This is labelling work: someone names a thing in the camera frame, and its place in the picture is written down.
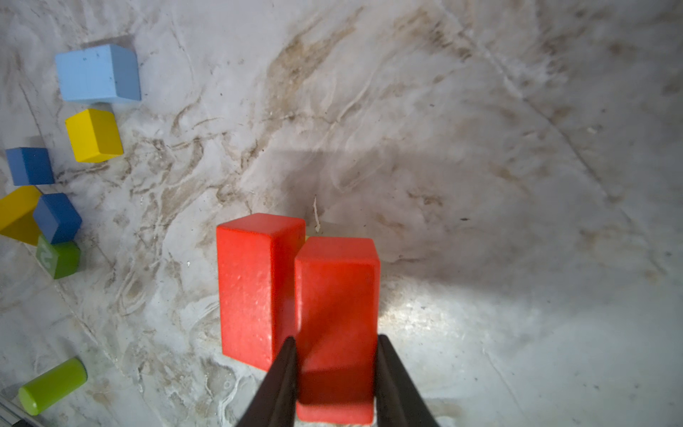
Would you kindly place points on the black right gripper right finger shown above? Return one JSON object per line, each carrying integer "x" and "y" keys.
{"x": 398, "y": 401}

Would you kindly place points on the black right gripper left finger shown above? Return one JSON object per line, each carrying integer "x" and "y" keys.
{"x": 274, "y": 403}

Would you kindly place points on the red rectangular block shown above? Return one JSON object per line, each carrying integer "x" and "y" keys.
{"x": 337, "y": 292}
{"x": 256, "y": 263}

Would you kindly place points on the light blue rectangular block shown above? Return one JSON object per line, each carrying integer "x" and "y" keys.
{"x": 99, "y": 74}

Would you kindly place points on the green cylinder block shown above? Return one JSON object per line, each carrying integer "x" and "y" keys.
{"x": 54, "y": 385}

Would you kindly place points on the green letter cube block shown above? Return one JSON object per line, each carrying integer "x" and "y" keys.
{"x": 58, "y": 260}

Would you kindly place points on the dark blue cube near block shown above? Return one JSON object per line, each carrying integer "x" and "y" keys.
{"x": 57, "y": 219}

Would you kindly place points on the dark blue cube block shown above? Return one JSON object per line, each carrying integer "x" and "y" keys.
{"x": 30, "y": 166}
{"x": 57, "y": 219}

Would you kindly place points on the yellow arch block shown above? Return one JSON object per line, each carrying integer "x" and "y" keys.
{"x": 17, "y": 221}

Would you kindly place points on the yellow small cube block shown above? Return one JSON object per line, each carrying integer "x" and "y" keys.
{"x": 94, "y": 136}

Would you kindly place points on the dark blue cube far block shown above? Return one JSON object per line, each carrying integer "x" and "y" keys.
{"x": 30, "y": 166}

